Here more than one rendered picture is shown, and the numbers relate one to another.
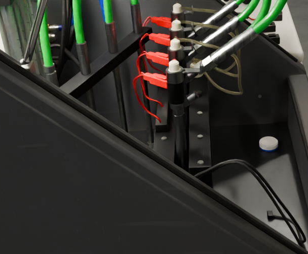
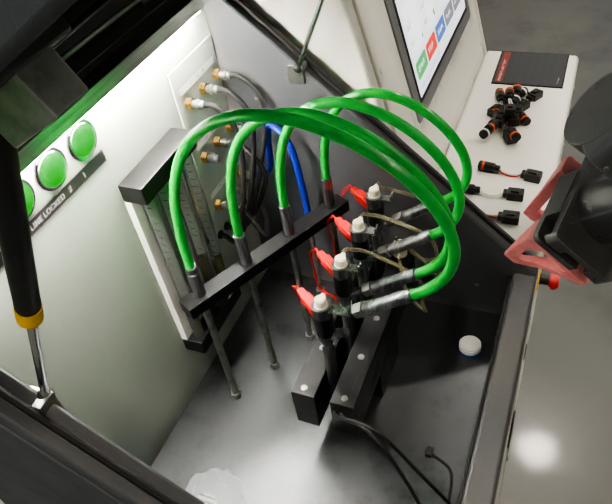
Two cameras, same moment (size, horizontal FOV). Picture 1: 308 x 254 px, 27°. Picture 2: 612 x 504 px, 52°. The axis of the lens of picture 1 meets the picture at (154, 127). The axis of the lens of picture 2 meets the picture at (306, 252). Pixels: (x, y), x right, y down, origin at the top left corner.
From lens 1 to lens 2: 0.48 m
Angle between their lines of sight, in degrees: 21
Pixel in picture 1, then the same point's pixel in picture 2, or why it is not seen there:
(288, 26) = not seen: hidden behind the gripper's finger
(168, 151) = (319, 369)
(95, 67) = (260, 255)
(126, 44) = (307, 224)
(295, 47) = not seen: hidden behind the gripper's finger
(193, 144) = (348, 367)
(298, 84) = (517, 292)
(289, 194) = (464, 427)
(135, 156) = not seen: outside the picture
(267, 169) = (455, 382)
